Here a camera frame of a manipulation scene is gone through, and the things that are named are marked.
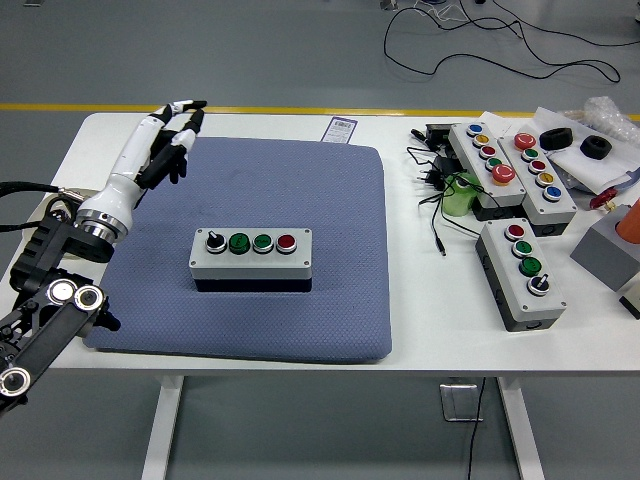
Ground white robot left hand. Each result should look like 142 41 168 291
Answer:
75 98 208 234

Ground grey four-button control box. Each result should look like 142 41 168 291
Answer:
474 218 569 333
188 227 314 294

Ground translucent shallow dish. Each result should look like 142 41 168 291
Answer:
30 185 101 261

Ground blue-grey textured mat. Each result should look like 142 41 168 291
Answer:
82 137 394 365

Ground purple-edged label card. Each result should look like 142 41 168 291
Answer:
322 116 359 146

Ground white table leg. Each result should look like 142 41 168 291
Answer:
497 375 546 480
141 374 185 480

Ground small black device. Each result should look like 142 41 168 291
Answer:
410 123 454 149

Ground green tape roll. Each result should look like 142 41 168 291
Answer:
442 171 481 218

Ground white paper sheet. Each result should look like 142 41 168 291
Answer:
480 110 539 139

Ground metal floor plate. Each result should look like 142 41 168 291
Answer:
439 382 485 423

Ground white foam sheet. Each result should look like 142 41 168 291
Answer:
529 106 640 195

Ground red knob part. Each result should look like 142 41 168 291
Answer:
588 187 621 214

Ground grey block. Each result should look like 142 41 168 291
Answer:
569 204 640 294

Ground clear bubble wrap bag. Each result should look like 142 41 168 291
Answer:
582 95 640 146

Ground orange cylinder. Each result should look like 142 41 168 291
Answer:
615 197 640 241

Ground small white box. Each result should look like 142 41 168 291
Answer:
618 272 640 320

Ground black floor cable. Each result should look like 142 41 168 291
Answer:
383 0 640 84

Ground black power adapter with cord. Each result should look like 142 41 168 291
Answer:
405 144 501 259

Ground black foam ring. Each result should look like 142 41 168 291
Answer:
538 128 575 151
579 134 612 160

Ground black hanging cable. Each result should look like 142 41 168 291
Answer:
467 375 489 480

